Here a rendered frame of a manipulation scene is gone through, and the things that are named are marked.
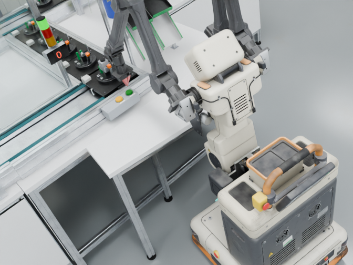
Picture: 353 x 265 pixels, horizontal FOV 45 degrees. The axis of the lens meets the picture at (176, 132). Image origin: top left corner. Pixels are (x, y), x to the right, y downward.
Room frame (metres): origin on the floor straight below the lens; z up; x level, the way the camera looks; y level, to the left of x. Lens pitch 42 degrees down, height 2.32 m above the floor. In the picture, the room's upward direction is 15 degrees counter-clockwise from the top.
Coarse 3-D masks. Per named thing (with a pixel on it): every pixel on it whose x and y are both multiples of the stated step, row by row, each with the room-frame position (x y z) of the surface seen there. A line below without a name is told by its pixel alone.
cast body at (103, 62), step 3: (99, 60) 2.09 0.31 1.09; (102, 60) 2.06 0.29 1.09; (105, 60) 2.07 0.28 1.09; (99, 63) 2.07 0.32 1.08; (102, 63) 2.05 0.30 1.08; (105, 63) 2.06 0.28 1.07; (108, 63) 2.07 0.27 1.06; (99, 66) 2.09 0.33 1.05; (102, 66) 2.05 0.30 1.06; (105, 66) 2.06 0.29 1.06; (102, 69) 2.06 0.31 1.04; (105, 69) 2.04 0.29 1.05; (108, 69) 2.05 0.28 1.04; (105, 72) 2.04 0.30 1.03
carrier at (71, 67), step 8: (80, 56) 2.36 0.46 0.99; (96, 56) 2.34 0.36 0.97; (104, 56) 2.32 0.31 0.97; (64, 64) 2.31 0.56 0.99; (72, 64) 2.32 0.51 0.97; (80, 64) 2.25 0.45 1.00; (88, 64) 2.24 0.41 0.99; (96, 64) 2.25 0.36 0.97; (72, 72) 2.23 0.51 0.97; (80, 72) 2.21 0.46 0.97; (88, 72) 2.19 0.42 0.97; (80, 80) 2.13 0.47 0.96
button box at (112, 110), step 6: (132, 90) 1.90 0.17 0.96; (126, 96) 1.87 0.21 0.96; (132, 96) 1.86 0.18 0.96; (138, 96) 1.87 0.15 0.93; (114, 102) 1.84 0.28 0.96; (120, 102) 1.83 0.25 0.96; (126, 102) 1.83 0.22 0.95; (132, 102) 1.85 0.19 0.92; (102, 108) 1.82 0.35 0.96; (108, 108) 1.80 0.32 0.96; (114, 108) 1.79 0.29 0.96; (120, 108) 1.81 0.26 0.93; (126, 108) 1.82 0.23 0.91; (108, 114) 1.77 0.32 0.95; (114, 114) 1.78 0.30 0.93
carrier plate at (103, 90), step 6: (114, 66) 2.17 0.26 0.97; (96, 72) 2.16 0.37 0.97; (132, 72) 2.06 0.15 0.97; (96, 78) 2.10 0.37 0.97; (132, 78) 2.02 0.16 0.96; (90, 84) 2.05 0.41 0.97; (96, 84) 2.04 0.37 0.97; (108, 84) 2.01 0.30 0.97; (114, 84) 1.99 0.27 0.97; (120, 84) 1.98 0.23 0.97; (96, 90) 1.98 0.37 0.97; (102, 90) 1.96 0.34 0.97; (108, 90) 1.95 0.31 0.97; (114, 90) 1.95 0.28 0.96; (102, 96) 1.93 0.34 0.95
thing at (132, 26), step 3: (147, 12) 2.21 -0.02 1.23; (129, 15) 2.23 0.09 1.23; (147, 15) 2.21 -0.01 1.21; (129, 18) 2.21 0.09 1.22; (132, 18) 2.20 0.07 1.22; (150, 18) 2.19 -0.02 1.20; (129, 21) 2.19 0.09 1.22; (132, 21) 2.19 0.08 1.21; (150, 21) 2.16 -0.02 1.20; (129, 24) 2.15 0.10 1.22; (132, 24) 2.17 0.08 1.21; (135, 24) 2.16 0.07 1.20; (132, 27) 2.12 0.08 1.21; (135, 27) 2.12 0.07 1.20
